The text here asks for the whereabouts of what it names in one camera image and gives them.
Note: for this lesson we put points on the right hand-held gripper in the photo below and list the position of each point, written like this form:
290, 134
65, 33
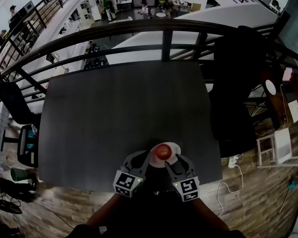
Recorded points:
187, 188

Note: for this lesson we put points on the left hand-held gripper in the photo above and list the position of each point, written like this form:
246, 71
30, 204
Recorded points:
126, 182

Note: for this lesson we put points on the white round plate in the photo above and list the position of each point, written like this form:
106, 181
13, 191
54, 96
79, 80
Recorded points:
175, 149

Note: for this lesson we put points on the red apple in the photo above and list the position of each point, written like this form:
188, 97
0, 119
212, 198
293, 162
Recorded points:
163, 152

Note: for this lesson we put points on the person's left forearm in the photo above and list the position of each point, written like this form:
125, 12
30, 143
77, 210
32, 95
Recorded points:
107, 213

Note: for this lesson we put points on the person's right forearm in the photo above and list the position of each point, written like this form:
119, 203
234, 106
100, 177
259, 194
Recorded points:
208, 216

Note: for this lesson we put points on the person's black clothing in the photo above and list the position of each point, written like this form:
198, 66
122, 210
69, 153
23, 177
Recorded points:
159, 212

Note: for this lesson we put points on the white power strip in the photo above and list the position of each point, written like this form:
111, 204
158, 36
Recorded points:
232, 161

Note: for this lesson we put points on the large black office chair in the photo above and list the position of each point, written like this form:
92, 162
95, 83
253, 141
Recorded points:
235, 83

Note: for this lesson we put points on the white stool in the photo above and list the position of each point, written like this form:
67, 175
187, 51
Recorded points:
282, 145

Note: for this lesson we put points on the clear water bottle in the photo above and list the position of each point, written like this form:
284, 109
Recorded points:
34, 129

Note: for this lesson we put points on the teal tool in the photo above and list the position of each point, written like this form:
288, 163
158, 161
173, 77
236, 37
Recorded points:
291, 185

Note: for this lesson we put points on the teal packet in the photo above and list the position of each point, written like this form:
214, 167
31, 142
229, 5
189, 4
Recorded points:
30, 139

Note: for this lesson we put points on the brown wooden side table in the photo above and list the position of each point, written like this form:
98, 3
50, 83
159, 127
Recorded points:
275, 108

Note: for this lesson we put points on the white round disc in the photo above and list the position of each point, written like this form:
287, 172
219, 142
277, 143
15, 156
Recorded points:
270, 87

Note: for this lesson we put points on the green bucket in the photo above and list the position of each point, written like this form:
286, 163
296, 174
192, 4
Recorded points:
18, 173

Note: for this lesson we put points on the curved black metal railing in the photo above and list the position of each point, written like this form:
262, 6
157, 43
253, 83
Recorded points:
139, 26

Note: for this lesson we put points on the small black office chair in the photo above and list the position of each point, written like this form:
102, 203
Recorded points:
15, 103

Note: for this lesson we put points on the tablet with pink screen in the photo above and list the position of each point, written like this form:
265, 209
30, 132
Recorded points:
287, 74

